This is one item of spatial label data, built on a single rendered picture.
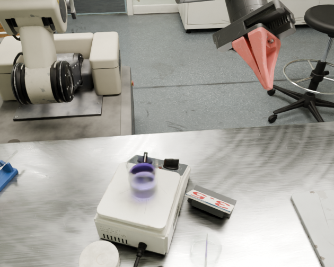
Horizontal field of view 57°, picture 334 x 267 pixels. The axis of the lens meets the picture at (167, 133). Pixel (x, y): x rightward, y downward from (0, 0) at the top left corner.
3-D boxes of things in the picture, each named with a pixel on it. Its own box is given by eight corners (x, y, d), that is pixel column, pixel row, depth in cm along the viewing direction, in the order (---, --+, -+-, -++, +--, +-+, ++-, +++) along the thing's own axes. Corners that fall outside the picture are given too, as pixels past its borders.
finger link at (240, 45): (294, 70, 37) (274, 2, 39) (241, 91, 42) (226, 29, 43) (311, 80, 42) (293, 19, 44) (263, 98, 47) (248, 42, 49)
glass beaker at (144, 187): (141, 209, 51) (138, 178, 46) (122, 189, 54) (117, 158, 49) (168, 190, 54) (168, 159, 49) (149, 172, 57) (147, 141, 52)
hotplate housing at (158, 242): (134, 162, 71) (132, 136, 65) (191, 173, 68) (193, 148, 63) (93, 251, 55) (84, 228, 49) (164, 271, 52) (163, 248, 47)
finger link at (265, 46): (275, 78, 39) (257, 12, 41) (226, 97, 43) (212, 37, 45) (293, 87, 44) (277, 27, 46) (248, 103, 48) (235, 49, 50)
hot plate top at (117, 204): (121, 163, 60) (120, 160, 59) (181, 176, 57) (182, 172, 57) (94, 215, 51) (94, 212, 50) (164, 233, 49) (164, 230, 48)
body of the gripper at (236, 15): (280, 10, 39) (266, -40, 40) (213, 46, 45) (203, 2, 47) (298, 26, 44) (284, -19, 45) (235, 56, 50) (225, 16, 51)
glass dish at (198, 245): (184, 259, 54) (185, 253, 52) (195, 233, 57) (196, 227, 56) (215, 272, 52) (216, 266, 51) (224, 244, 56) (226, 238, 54)
